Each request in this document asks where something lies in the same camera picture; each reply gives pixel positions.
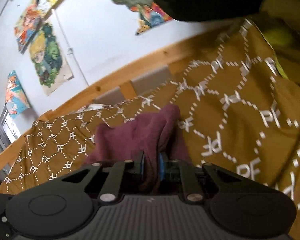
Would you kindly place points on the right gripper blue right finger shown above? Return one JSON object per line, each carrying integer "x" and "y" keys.
{"x": 182, "y": 177}

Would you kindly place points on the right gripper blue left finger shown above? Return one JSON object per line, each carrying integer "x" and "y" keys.
{"x": 122, "y": 177}

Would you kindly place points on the maroon long-sleeve top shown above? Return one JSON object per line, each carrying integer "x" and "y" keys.
{"x": 143, "y": 140}

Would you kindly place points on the brown patterned PF blanket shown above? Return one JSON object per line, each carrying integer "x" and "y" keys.
{"x": 236, "y": 111}

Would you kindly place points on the anime boy poster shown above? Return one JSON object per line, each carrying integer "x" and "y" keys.
{"x": 49, "y": 61}

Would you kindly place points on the curled anime girl poster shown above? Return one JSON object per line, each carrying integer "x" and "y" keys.
{"x": 15, "y": 98}

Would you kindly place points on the top edge cartoon poster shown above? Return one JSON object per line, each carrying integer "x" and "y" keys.
{"x": 27, "y": 26}

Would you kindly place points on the colourful landscape poster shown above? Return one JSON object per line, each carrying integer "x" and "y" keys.
{"x": 150, "y": 14}

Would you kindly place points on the grey window frame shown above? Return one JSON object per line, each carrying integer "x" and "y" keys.
{"x": 9, "y": 132}

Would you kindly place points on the wooden bed frame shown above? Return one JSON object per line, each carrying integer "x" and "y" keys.
{"x": 102, "y": 87}

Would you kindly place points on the white wall conduit pipe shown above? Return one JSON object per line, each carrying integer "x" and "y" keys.
{"x": 70, "y": 50}

